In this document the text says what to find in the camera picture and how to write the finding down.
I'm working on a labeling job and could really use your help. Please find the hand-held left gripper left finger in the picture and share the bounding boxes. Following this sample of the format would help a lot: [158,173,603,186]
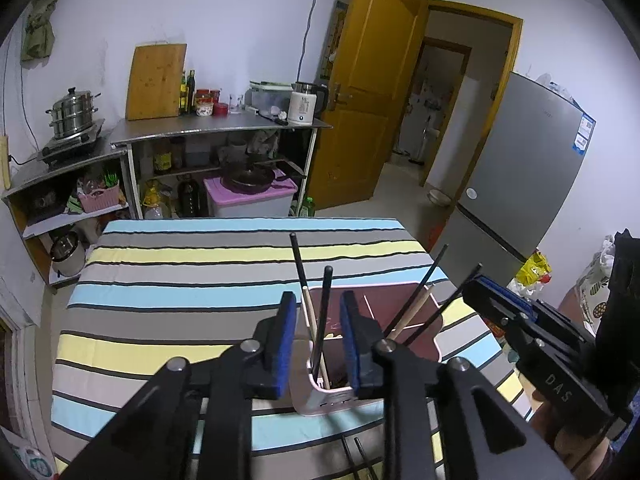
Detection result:
[60,291,299,480]

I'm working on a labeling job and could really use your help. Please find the yellow wooden door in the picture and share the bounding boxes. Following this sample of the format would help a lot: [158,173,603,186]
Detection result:
[310,0,430,211]

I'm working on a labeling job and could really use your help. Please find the low steel counter shelf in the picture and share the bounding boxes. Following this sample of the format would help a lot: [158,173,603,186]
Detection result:
[2,135,141,288]

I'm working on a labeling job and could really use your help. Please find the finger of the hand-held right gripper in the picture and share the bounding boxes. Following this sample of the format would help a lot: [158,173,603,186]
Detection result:
[462,286,547,357]
[472,275,581,337]

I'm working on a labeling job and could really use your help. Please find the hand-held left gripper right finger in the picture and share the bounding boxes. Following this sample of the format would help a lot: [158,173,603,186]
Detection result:
[340,290,576,480]

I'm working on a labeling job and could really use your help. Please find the light wooden chopstick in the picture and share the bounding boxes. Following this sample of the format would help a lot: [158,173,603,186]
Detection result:
[387,285,435,341]
[303,287,332,390]

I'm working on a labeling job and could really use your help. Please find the large dark bottle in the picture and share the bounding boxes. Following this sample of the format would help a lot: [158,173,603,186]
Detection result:
[177,175,203,218]

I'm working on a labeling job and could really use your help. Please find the white plastic bag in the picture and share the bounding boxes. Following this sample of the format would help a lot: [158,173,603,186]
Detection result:
[575,237,618,321]

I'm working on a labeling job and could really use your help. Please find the pink plastic utensil basket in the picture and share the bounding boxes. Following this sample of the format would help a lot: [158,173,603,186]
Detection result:
[287,282,443,417]

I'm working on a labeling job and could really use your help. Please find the black chopstick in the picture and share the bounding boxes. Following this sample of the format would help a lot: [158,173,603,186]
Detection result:
[382,243,448,337]
[289,232,310,306]
[402,262,484,348]
[310,265,335,378]

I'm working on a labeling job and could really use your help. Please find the person's right hand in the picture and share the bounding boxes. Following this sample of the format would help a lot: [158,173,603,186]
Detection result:
[532,395,613,480]

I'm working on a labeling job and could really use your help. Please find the striped tablecloth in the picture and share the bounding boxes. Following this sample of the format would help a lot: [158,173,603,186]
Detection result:
[50,217,536,480]

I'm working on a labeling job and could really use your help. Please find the grey metal chopstick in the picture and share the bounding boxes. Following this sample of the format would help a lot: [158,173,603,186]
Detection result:
[341,437,359,480]

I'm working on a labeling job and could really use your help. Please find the wall cable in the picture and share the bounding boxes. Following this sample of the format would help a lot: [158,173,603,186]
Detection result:
[296,0,328,83]

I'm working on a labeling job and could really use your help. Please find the dark frying pan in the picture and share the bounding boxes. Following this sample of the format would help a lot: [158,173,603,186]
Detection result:
[220,165,288,193]

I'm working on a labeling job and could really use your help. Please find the tall steel counter shelf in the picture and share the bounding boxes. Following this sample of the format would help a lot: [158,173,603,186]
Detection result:
[109,110,333,218]

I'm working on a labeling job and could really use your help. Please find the yellow snack bag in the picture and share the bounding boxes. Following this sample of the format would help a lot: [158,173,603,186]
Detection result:
[515,251,553,286]

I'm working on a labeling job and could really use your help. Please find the white electric kettle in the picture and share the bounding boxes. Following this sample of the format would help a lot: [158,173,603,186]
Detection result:
[287,81,330,126]

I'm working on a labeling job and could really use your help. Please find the grey refrigerator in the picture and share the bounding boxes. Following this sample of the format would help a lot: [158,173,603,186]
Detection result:
[430,71,597,288]

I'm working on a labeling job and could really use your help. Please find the yellow door frame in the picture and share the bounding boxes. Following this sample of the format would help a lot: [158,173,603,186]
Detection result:
[420,0,524,188]

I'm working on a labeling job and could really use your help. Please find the printed white bag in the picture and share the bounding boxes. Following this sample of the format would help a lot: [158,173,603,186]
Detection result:
[10,437,58,480]

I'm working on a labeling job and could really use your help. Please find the small pink shelf basket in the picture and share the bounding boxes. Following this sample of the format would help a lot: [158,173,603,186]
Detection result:
[77,182,123,213]

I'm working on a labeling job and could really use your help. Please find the yellow oil bottle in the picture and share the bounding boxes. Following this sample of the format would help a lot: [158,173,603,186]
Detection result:
[142,182,166,219]

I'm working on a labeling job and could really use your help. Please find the steel steamer pot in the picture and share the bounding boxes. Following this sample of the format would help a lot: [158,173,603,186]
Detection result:
[46,86,101,140]

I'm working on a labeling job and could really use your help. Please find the purple lidded storage box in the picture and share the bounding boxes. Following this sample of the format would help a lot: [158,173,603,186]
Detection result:
[202,175,299,218]

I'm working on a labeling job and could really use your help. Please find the black gas stove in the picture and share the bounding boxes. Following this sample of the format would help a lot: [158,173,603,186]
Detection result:
[37,119,107,165]

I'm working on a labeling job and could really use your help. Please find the wooden cutting board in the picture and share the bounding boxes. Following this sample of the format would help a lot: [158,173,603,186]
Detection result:
[125,42,188,122]

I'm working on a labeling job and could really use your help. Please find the steel rice cooker pot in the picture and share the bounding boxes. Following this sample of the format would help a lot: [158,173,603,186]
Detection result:
[50,232,88,278]

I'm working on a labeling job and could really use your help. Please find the green hanging cloth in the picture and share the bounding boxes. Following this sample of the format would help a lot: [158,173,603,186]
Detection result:
[20,0,60,63]

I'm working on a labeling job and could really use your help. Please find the clear plastic food container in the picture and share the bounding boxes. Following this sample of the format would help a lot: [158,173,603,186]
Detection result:
[249,80,296,111]

